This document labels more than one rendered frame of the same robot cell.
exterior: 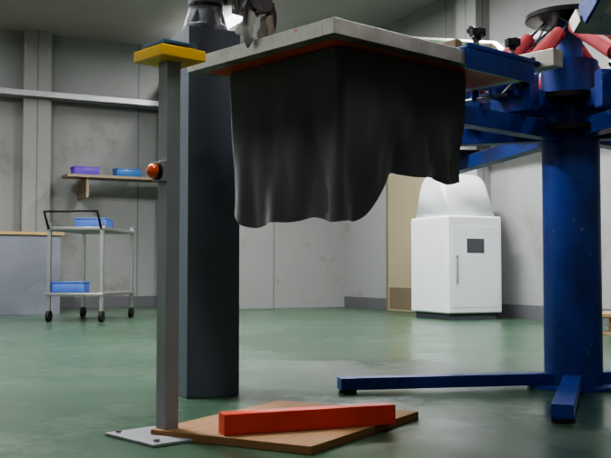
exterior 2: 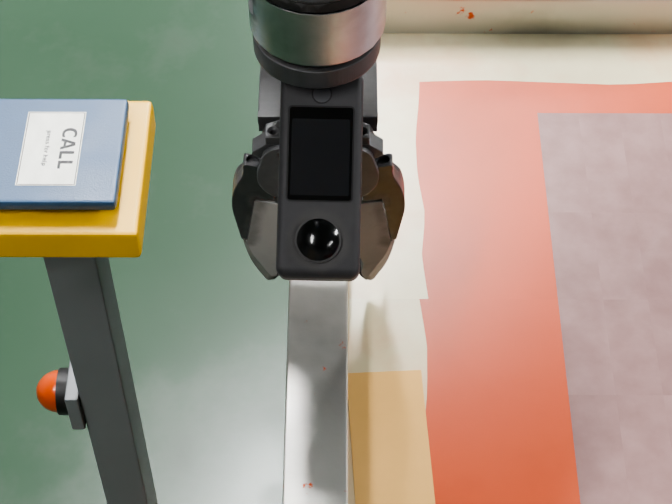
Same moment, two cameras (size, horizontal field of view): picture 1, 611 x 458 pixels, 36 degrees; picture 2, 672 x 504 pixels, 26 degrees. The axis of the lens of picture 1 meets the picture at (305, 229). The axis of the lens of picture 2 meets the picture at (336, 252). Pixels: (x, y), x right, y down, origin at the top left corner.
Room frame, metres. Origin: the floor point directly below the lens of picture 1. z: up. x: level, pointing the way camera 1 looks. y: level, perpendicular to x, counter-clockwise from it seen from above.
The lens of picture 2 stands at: (1.94, -0.28, 1.74)
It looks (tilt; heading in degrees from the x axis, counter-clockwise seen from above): 52 degrees down; 42
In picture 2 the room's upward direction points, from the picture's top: straight up
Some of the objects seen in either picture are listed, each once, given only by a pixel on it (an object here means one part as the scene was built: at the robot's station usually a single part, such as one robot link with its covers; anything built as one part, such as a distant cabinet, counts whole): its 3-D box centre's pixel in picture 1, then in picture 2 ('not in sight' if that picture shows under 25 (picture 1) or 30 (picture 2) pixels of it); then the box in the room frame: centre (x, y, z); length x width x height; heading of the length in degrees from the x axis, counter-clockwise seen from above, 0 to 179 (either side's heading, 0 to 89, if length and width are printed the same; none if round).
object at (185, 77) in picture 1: (204, 213); not in sight; (3.12, 0.34, 0.60); 0.18 x 0.18 x 1.20; 27
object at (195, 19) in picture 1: (205, 20); not in sight; (3.12, 0.34, 1.25); 0.15 x 0.15 x 0.10
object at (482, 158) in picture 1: (494, 153); not in sight; (3.97, -0.80, 0.91); 1.34 x 0.41 x 0.08; 12
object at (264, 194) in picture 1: (284, 143); not in sight; (2.41, 0.06, 0.74); 0.45 x 0.03 x 0.43; 42
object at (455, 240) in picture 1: (455, 245); not in sight; (8.21, -1.31, 0.63); 0.64 x 0.57 x 1.27; 27
